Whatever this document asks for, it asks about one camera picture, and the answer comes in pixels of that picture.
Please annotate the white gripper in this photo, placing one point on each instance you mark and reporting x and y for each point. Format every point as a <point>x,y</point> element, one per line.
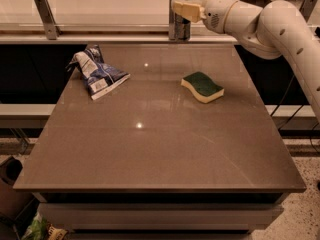
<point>216,13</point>

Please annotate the silver blue redbull can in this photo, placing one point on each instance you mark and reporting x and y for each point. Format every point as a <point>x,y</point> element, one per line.
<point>182,26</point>

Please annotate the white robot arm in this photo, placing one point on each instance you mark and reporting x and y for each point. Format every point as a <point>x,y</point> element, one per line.
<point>278,29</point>

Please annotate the green yellow sponge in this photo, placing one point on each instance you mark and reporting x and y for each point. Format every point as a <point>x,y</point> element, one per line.
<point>202,87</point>

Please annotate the blue white chip bag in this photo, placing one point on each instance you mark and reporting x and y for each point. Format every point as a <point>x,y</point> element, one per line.
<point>100,78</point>

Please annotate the dark bin on floor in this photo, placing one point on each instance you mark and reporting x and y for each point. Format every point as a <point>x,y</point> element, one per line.
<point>12,202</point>

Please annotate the yellow snack package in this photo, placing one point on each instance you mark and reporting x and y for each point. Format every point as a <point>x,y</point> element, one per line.
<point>56,233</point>

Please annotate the green snack bag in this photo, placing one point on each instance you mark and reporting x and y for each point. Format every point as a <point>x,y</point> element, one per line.
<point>37,229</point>

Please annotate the right metal glass bracket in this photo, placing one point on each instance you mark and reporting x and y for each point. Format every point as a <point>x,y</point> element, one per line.
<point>307,8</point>

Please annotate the left metal glass bracket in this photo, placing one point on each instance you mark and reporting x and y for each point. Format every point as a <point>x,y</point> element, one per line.
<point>51,29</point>

